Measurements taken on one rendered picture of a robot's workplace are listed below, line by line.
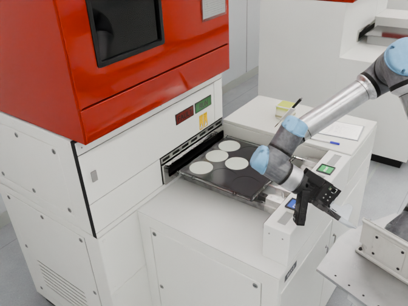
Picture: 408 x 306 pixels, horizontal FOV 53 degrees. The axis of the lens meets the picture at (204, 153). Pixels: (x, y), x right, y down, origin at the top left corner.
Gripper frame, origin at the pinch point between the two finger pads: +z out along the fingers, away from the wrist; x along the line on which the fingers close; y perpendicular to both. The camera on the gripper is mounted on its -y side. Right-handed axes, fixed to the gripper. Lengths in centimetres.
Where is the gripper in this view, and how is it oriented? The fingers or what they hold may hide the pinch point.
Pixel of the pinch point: (345, 221)
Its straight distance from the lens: 133.5
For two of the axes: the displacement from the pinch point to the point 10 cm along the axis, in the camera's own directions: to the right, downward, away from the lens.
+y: 5.4, -8.3, -1.4
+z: 8.4, 5.3, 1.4
